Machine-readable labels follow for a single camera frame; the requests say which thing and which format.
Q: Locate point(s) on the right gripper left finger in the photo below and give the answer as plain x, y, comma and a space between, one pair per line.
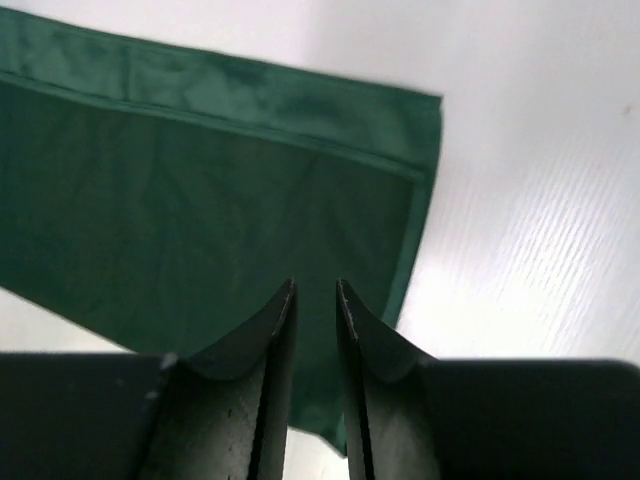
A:
224, 413

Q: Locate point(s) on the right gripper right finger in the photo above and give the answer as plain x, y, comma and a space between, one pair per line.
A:
387, 431

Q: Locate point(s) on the dark green cloth napkin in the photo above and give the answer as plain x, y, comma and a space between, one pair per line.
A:
158, 195

